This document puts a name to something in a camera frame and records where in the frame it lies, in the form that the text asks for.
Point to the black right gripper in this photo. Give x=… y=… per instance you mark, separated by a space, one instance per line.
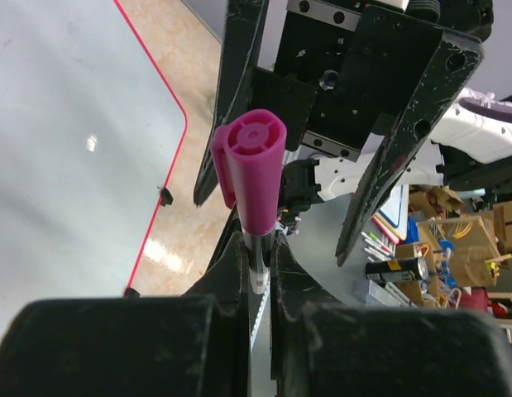
x=345 y=70

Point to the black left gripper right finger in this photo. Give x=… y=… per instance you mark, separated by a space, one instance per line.
x=321 y=347

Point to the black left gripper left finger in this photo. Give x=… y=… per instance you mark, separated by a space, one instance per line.
x=196 y=344

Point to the magenta-capped whiteboard marker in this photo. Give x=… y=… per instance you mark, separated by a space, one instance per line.
x=248 y=158

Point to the pink-framed whiteboard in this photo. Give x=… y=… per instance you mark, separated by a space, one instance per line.
x=89 y=129

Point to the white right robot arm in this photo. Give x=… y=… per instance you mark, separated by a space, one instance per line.
x=469 y=148

